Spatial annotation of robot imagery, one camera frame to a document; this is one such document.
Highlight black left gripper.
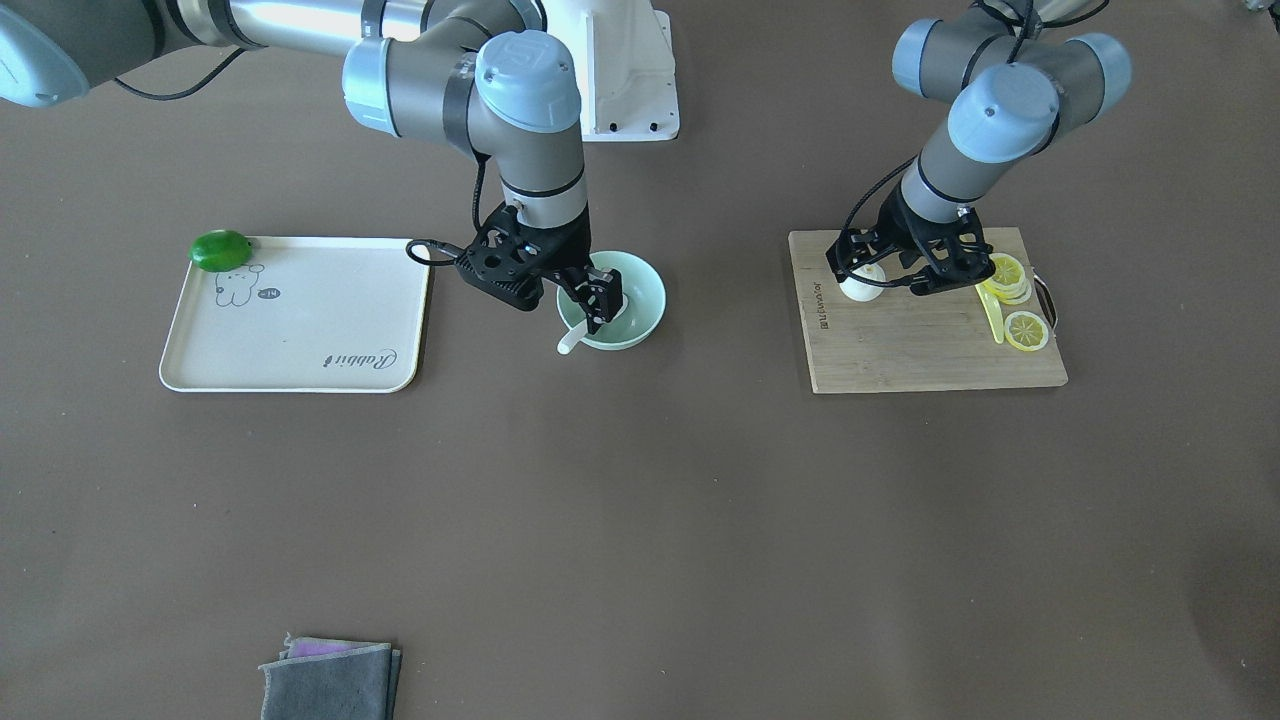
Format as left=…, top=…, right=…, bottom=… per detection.
left=870, top=184, right=996, bottom=296

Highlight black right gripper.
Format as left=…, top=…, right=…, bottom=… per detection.
left=490, top=204, right=625, bottom=323

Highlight white steamed bun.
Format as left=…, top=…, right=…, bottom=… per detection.
left=838, top=263, right=887, bottom=302

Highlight yellow plastic knife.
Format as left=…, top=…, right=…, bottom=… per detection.
left=974, top=284, right=1005, bottom=345

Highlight stacked lemon slices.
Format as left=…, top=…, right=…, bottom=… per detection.
left=980, top=252, right=1032, bottom=306

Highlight green lime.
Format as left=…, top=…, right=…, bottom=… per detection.
left=188, top=229, right=253, bottom=273

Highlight grey folded cloth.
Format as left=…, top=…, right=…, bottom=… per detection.
left=259, top=634, right=402, bottom=719

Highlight cream rabbit tray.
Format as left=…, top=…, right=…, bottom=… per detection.
left=159, top=236, right=431, bottom=393

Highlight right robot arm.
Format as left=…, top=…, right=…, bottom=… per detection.
left=1, top=1, right=625, bottom=333

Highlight light green bowl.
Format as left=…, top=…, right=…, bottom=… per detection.
left=581, top=250, right=666, bottom=351

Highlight white ceramic spoon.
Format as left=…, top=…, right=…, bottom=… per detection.
left=556, top=293, right=634, bottom=355

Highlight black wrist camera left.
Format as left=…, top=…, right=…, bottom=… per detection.
left=826, top=231, right=900, bottom=290

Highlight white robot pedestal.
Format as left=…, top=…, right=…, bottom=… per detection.
left=543, top=1, right=681, bottom=143

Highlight lemon slice near handle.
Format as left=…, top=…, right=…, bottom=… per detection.
left=1004, top=311, right=1052, bottom=352

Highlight bamboo cutting board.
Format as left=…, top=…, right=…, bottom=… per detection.
left=788, top=231, right=1068, bottom=395

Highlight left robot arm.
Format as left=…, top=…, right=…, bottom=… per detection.
left=852, top=3, right=1133, bottom=296

